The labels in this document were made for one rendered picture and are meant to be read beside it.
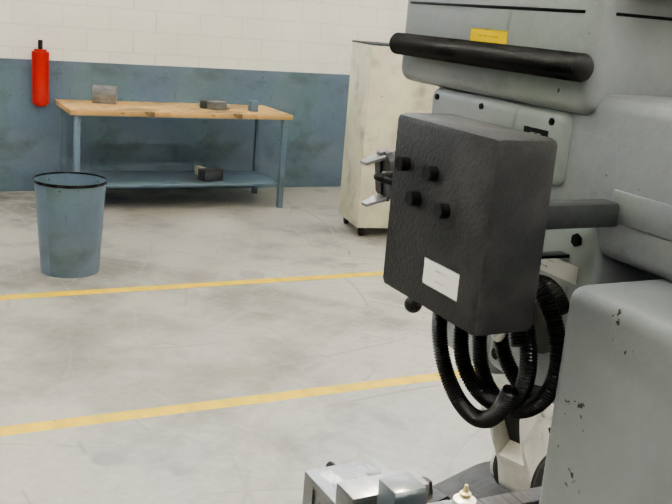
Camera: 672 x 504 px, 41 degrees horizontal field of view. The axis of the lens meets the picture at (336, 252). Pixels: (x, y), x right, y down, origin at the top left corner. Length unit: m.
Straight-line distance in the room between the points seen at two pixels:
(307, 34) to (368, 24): 0.71
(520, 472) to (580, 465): 1.41
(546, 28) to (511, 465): 1.48
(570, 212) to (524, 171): 0.18
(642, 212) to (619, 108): 0.13
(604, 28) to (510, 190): 0.32
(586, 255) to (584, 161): 0.12
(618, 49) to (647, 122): 0.12
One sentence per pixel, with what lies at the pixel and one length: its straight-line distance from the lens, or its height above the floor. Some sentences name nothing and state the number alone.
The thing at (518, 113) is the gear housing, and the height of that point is 1.72.
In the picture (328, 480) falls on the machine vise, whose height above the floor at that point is 1.03.
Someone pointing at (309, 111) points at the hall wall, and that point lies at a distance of 9.55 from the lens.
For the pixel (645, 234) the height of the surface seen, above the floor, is 1.61.
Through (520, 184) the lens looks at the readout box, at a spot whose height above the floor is 1.68.
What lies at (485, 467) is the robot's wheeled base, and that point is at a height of 0.57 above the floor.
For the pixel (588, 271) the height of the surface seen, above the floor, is 1.54.
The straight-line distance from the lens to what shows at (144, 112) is 7.96.
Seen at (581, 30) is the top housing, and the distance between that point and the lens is 1.19.
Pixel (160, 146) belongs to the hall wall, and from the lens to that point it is 9.06.
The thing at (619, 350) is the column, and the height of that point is 1.51.
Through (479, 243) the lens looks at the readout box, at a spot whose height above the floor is 1.62.
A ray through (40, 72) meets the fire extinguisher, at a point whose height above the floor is 1.10.
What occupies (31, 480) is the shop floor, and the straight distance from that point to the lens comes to 3.77.
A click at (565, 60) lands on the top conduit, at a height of 1.80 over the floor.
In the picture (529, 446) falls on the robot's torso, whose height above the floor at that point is 0.80.
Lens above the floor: 1.83
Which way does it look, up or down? 15 degrees down
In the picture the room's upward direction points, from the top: 5 degrees clockwise
